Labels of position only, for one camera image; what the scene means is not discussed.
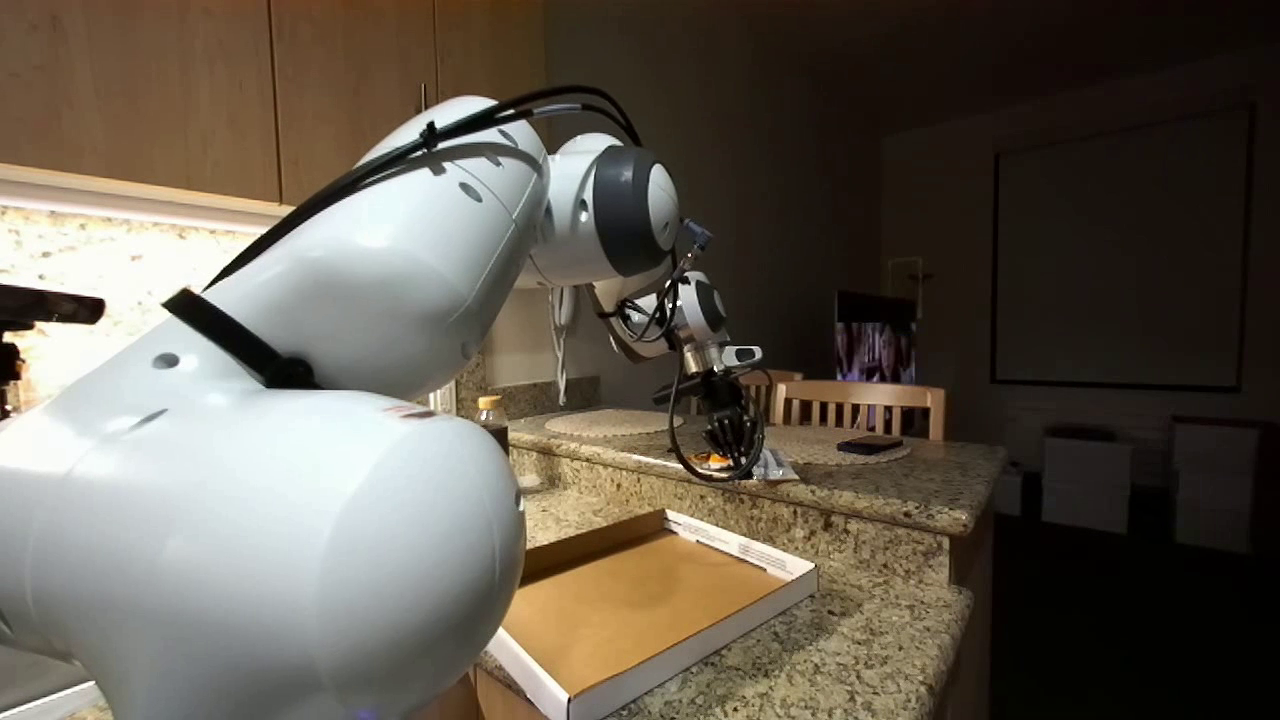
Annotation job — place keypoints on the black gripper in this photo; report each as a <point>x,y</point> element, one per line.
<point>715,402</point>

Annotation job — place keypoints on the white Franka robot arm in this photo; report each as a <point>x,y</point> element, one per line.
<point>264,535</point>

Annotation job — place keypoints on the flat cardboard box white rim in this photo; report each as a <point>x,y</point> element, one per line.
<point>626,614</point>

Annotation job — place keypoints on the white storage box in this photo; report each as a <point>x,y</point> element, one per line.
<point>1085,482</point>
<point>1213,487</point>

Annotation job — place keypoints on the wooden slat-back chair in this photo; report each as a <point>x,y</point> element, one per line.
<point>774,376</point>
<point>861,396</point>

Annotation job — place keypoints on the round woven placemat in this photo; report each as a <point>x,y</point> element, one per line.
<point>821,452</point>
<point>600,425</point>

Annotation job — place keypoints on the black phone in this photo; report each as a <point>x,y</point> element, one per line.
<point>868,445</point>

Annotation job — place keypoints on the dark container with blue light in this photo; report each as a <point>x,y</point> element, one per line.
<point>876,347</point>

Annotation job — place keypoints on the small brown bottle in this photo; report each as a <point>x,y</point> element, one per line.
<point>492,425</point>

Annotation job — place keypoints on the large wall projection screen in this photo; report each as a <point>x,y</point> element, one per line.
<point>1121,246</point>

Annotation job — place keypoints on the black camera on stand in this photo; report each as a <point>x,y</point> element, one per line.
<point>44,305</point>

